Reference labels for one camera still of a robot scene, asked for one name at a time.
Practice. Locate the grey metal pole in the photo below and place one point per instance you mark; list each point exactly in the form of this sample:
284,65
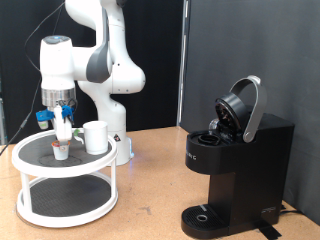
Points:
182,66

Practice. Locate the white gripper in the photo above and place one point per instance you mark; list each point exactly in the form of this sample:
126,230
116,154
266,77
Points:
61,131

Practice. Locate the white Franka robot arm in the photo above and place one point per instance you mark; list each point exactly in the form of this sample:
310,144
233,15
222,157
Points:
110,76

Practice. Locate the black Keurig coffee machine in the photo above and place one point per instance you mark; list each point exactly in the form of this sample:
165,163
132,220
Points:
253,166

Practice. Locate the grey backdrop panel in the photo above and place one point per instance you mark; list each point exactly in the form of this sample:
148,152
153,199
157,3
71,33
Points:
250,40

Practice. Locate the orange-rimmed coffee pod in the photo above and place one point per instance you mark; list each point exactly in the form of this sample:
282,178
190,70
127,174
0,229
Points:
61,154

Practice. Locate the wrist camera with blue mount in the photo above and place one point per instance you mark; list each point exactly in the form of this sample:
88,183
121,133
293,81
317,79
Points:
45,115

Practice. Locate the black backdrop curtain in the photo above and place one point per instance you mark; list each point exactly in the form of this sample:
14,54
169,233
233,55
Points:
160,50

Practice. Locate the white two-tier turntable stand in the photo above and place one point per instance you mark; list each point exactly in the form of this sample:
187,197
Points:
63,171

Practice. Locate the white mug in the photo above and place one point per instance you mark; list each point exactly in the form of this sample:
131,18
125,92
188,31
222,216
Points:
96,138

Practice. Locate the grey frame post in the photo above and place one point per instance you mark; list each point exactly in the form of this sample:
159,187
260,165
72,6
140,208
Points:
2,123

